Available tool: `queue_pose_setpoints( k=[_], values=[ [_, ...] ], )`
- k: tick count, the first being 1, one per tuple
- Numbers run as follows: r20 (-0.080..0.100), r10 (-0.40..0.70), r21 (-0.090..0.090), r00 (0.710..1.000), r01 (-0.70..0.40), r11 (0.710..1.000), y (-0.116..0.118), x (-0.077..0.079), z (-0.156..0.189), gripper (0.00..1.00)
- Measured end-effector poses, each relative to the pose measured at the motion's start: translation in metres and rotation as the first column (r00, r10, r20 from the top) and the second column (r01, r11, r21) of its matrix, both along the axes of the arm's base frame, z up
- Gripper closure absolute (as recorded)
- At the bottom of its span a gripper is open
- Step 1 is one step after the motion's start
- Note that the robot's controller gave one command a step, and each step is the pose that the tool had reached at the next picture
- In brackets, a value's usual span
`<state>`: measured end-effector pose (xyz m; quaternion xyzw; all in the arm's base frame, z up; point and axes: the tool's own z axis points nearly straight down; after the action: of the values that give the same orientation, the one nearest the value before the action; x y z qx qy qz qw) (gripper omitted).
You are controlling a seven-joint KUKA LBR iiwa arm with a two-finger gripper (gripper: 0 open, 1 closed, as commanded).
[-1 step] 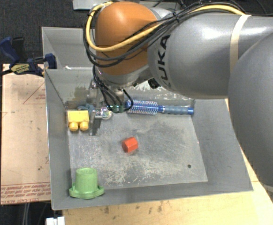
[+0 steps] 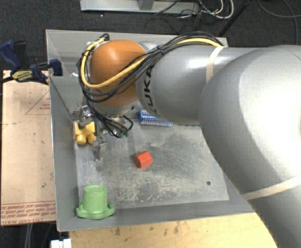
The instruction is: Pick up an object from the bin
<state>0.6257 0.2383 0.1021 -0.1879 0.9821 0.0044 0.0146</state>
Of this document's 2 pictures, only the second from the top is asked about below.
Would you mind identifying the yellow plastic fitting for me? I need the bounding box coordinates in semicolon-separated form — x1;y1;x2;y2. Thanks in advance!
73;121;97;146

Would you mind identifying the green plastic cup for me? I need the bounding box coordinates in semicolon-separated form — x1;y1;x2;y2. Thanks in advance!
75;184;116;220

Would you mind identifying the brown cardboard board, red print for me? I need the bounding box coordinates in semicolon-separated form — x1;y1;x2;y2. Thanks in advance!
0;69;57;227

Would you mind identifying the shiny silver metal piece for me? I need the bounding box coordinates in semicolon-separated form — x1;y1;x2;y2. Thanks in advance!
71;105;93;128

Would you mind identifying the small red block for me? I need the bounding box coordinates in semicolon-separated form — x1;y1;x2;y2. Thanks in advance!
133;150;154;169

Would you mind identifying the grey metal bin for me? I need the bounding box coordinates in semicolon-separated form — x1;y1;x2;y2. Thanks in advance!
46;29;256;233

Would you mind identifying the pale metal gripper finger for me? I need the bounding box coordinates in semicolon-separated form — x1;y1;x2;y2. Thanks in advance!
92;139;101;163
98;136;108;155

